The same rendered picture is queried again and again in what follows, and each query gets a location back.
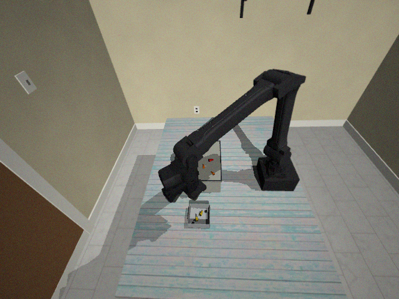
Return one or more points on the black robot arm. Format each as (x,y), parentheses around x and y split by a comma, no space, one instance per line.
(267,85)

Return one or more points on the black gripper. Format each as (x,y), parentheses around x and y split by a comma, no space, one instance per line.
(200,187)

